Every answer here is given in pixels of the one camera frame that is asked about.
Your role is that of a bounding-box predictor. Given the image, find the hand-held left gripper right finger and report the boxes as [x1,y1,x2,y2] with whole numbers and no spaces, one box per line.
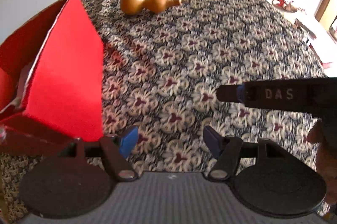
[203,125,290,181]

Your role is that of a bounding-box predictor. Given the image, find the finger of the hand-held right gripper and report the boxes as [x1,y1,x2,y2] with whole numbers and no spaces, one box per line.
[216,84,246,103]

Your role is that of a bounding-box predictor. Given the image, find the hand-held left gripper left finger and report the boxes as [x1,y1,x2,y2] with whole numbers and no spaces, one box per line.
[56,125,139,183]

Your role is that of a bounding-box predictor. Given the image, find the red cardboard box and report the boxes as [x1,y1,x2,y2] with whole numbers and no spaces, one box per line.
[0,0,105,156]

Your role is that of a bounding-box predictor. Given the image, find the person's right hand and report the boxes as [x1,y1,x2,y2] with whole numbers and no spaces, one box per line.
[307,120,337,214]

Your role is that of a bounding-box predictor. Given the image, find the floral patterned tablecloth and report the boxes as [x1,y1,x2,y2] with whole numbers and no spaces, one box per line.
[0,0,331,224]

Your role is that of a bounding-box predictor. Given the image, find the red scissors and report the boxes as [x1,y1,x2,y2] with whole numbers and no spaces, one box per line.
[272,0,304,13]

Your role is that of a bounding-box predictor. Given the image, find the brown wooden gourd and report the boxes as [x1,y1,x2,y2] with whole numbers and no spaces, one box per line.
[120,0,182,15]

